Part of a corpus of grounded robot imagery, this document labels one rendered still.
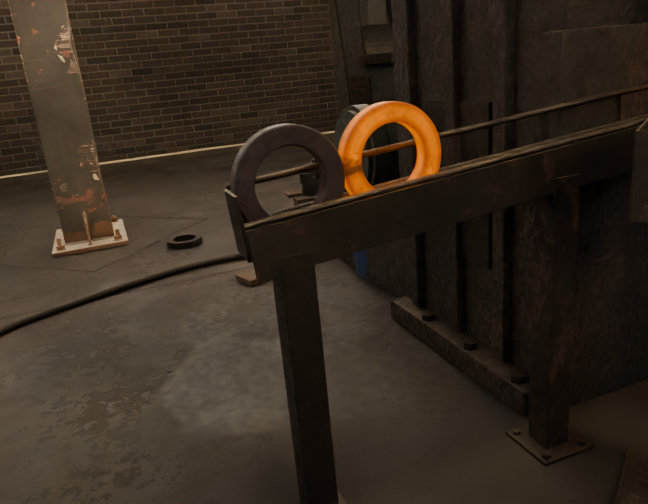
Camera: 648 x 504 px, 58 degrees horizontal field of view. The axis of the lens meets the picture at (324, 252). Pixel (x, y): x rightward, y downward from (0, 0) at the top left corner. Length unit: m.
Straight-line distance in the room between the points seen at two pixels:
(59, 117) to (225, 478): 2.41
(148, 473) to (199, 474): 0.12
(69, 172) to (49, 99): 0.38
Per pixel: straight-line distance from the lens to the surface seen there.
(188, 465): 1.47
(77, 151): 3.41
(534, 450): 1.42
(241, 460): 1.44
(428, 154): 1.04
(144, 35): 7.01
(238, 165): 0.91
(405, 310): 1.92
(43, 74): 3.40
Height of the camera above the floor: 0.85
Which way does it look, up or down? 18 degrees down
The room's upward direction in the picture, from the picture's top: 5 degrees counter-clockwise
